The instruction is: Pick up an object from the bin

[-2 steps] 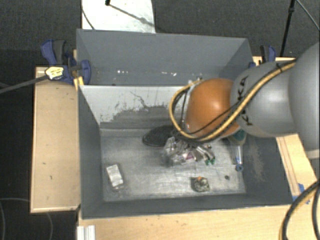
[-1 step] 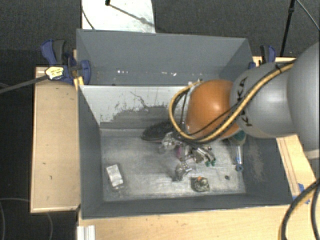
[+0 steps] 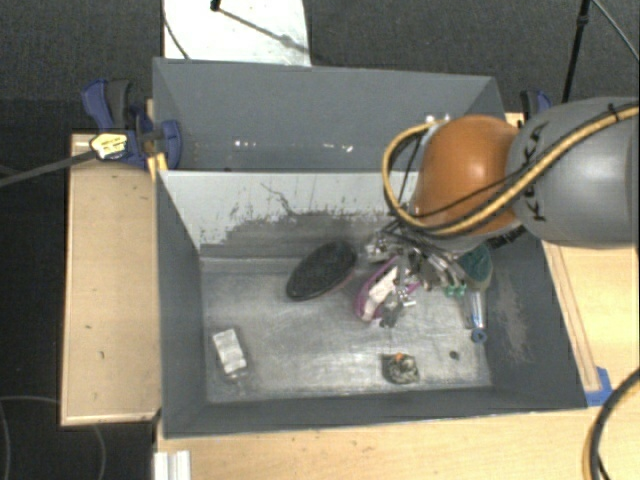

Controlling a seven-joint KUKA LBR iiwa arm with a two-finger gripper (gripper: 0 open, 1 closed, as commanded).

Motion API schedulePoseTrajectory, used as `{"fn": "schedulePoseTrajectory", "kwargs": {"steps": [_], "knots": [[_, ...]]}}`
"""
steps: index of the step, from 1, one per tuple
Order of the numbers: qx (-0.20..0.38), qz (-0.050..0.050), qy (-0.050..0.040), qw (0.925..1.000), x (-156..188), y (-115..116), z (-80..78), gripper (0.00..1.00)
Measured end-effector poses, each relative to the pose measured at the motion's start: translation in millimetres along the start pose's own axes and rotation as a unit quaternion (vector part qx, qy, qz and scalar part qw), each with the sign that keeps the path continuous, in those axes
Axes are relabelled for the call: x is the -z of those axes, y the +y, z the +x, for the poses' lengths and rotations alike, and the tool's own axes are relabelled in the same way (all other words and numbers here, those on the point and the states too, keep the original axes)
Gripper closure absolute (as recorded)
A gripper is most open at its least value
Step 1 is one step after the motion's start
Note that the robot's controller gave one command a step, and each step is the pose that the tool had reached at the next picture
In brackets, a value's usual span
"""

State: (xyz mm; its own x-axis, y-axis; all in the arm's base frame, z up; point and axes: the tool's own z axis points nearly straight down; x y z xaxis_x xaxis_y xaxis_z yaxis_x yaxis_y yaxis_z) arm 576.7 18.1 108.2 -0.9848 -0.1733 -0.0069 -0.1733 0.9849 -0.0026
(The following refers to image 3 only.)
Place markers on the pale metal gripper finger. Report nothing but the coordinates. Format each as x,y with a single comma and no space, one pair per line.
391,315
406,293

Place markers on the dark camouflage toy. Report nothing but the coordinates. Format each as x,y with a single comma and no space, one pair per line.
400,368

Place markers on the dark green sponge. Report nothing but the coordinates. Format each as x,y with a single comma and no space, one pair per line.
477,267

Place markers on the black oval brush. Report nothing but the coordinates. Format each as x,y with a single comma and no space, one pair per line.
321,271

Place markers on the grey metal bin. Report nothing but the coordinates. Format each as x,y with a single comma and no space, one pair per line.
310,118

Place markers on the clear glass block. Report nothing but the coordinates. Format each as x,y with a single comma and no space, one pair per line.
229,350

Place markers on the pale wood board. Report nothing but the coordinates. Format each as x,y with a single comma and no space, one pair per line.
112,278

